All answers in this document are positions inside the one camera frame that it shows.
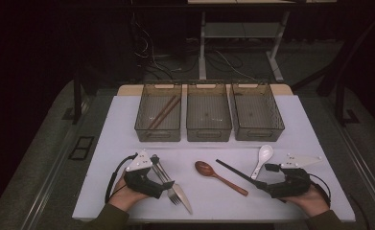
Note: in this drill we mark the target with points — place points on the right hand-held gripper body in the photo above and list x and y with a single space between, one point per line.
295 185

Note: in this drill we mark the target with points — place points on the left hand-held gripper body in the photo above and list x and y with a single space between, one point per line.
138 163

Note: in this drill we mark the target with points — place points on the metal fork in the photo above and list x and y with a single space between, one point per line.
170 190

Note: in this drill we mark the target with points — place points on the white ceramic spoon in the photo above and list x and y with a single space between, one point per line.
266 152

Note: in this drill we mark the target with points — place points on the metal table knife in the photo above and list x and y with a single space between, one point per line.
185 199

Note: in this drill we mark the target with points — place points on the brown wooden spoon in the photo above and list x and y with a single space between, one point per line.
204 168

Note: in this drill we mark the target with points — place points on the brown wooden chopstick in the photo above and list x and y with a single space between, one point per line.
161 111
167 113

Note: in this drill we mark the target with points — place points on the clear brown plastic bin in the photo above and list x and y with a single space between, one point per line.
255 96
207 96
169 89

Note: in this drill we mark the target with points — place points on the person's right hand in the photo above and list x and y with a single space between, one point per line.
313 202

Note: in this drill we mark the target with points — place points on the person's left hand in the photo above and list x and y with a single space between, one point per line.
124 196

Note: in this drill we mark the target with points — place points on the white table cover board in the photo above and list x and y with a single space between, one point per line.
207 204

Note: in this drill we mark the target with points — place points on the black metal stand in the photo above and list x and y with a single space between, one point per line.
77 102
339 102

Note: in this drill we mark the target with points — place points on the white-legged desk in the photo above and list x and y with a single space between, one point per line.
202 48

